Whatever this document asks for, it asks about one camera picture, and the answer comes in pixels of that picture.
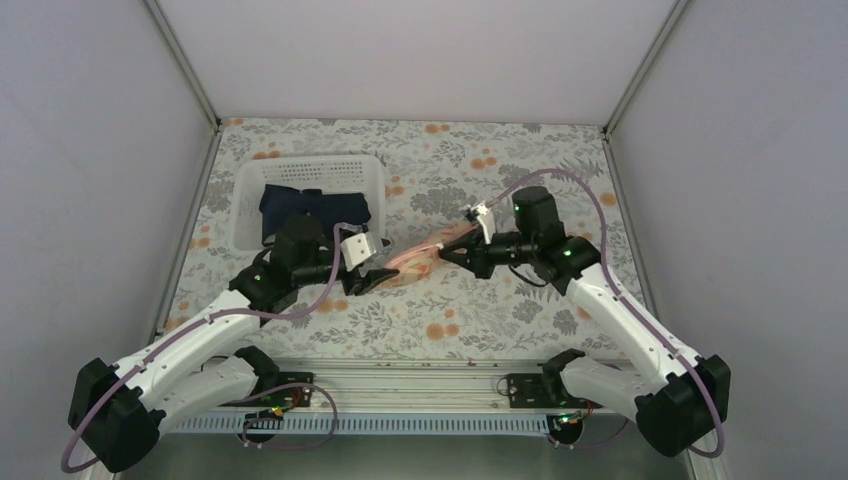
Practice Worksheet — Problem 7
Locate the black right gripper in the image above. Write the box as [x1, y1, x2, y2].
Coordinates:
[439, 225, 537, 279]

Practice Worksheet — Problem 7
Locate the pink floral mesh laundry bag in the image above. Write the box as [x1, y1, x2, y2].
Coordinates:
[379, 221, 476, 289]

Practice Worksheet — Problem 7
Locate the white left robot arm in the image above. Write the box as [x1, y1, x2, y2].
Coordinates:
[60, 215, 398, 473]

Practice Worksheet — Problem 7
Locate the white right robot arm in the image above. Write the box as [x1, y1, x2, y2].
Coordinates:
[439, 186, 731, 457]

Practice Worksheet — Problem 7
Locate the white plastic laundry basket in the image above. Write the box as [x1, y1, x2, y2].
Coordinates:
[228, 155, 387, 253]

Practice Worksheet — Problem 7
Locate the navy blue bra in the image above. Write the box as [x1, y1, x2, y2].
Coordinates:
[258, 184, 372, 244]

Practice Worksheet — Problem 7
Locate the floral patterned tablecloth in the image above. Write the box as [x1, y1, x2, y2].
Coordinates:
[166, 118, 641, 362]

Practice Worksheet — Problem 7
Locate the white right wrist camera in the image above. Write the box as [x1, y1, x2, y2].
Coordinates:
[465, 202, 497, 245]

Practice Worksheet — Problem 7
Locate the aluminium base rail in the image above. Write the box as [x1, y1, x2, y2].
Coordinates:
[178, 359, 631, 417]

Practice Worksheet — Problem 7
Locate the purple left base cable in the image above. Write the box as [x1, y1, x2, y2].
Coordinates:
[239, 382, 339, 452]

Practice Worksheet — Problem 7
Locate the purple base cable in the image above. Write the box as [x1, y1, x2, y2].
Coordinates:
[547, 413, 631, 452]
[239, 382, 339, 452]

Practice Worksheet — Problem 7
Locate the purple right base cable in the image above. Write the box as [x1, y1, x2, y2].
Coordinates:
[547, 413, 631, 452]

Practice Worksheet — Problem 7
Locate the white slotted cable duct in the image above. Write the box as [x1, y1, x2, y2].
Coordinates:
[172, 411, 550, 436]

